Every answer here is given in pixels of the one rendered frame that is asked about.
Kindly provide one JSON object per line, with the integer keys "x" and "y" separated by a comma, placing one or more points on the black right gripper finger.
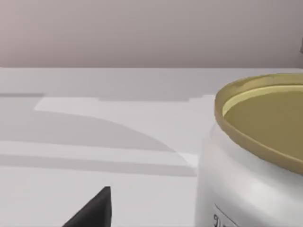
{"x": 97, "y": 210}

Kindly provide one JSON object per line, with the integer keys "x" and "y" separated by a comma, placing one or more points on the white jar with gold lid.
{"x": 248, "y": 165}

